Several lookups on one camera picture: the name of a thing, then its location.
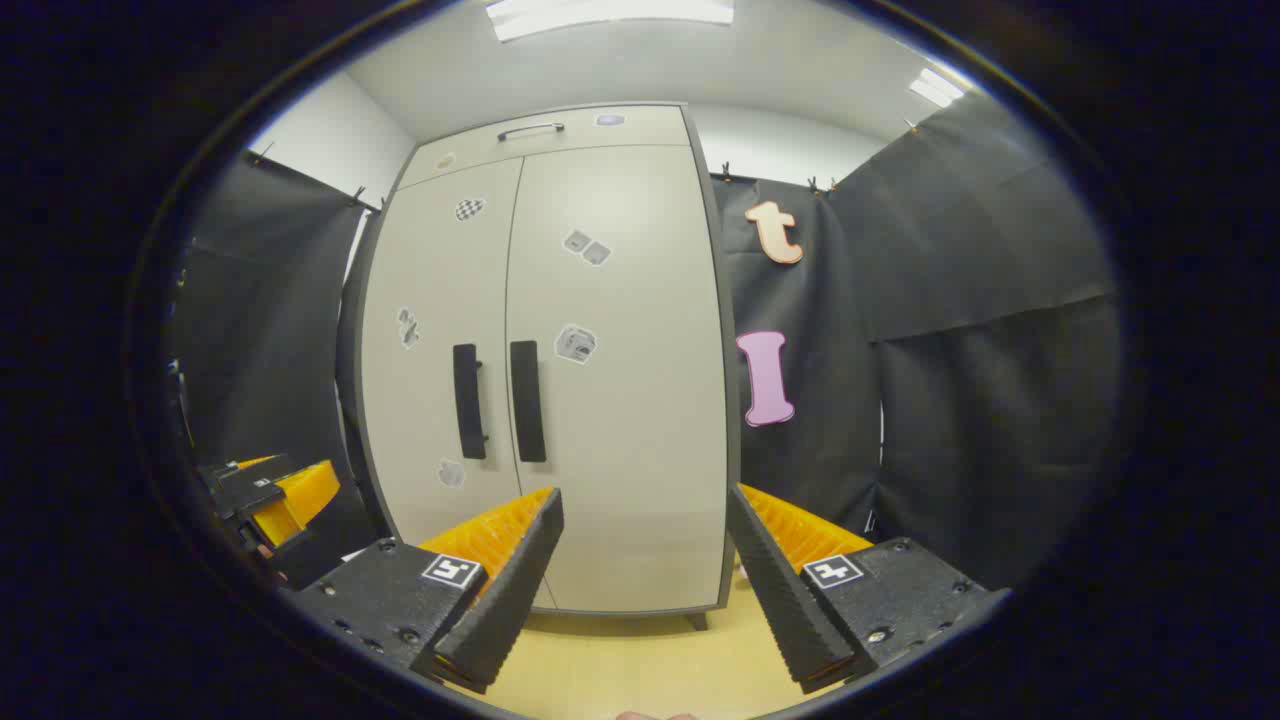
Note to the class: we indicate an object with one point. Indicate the small ceiling light panel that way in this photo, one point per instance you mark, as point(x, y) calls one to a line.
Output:
point(937, 88)

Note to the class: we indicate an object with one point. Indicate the grey double-door shoe cabinet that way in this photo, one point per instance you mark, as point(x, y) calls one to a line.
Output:
point(349, 370)

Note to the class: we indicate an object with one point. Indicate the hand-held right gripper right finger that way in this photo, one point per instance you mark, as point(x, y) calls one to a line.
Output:
point(785, 600)

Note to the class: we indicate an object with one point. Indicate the large ceiling light panel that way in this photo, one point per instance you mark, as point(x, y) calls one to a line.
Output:
point(610, 12)

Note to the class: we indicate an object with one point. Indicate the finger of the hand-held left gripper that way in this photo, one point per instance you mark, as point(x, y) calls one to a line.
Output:
point(255, 490)
point(250, 462)

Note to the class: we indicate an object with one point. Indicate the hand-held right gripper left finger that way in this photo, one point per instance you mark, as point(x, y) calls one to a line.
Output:
point(510, 600)

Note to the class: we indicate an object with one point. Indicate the grey cabinet door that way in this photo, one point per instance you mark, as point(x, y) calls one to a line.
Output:
point(630, 400)
point(430, 300)

